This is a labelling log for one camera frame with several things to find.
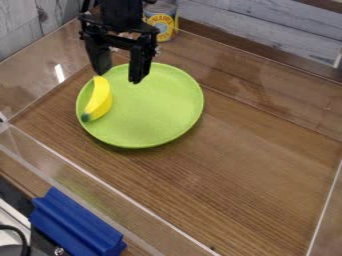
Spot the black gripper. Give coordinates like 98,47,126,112
79,13,159,84

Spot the yellow toy banana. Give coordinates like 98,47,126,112
82,76,113,122

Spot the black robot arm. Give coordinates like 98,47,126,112
78,0,161,84

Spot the green round plate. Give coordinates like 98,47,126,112
75,62,205,149

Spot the yellow pineapple can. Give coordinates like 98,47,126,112
143,0,179,43

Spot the blue plastic clamp block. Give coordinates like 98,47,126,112
30,187,127,256

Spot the clear acrylic enclosure wall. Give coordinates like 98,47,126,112
0,122,221,256

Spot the black cable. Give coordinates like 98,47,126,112
0,224,32,256

